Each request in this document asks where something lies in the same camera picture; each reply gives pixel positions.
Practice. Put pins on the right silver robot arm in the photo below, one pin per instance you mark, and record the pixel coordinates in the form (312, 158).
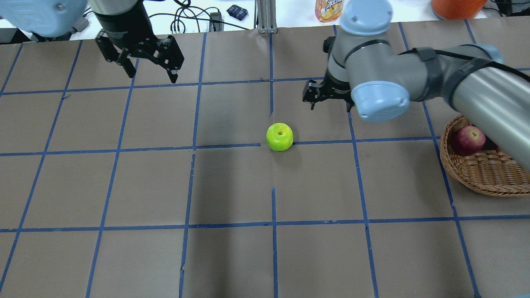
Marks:
(364, 71)

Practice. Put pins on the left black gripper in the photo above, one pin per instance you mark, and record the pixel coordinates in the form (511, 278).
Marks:
(124, 34)

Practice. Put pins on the orange drink bottle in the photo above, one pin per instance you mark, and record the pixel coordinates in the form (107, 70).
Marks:
(328, 10)

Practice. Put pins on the aluminium frame post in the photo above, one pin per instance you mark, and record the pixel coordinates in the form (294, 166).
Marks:
(265, 16)

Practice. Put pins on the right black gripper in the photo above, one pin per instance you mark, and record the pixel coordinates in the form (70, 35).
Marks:
(336, 88)

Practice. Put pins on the wicker basket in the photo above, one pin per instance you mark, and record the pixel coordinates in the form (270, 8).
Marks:
(487, 172)

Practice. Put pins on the green apple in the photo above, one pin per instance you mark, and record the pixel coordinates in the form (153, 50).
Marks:
(279, 137)

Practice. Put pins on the orange bucket grey lid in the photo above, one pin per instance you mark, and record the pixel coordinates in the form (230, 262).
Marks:
(457, 9)

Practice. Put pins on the dark purple apple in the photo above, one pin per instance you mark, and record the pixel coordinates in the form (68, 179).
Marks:
(489, 144)

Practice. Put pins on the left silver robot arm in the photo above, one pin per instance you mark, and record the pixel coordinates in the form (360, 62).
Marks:
(52, 18)

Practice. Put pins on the red yellow apple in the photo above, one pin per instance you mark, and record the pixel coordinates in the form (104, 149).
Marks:
(467, 141)

